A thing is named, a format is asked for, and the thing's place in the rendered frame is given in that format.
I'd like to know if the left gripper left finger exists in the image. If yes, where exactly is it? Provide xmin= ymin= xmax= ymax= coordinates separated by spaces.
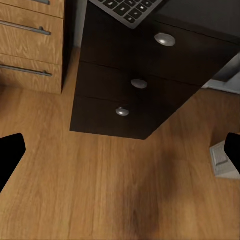
xmin=0 ymin=133 xmax=26 ymax=193

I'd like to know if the keyboard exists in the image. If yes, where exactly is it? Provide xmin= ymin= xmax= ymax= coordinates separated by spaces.
xmin=89 ymin=0 xmax=164 ymax=29

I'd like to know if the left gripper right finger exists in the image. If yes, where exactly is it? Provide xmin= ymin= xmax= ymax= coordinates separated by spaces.
xmin=224 ymin=133 xmax=240 ymax=173

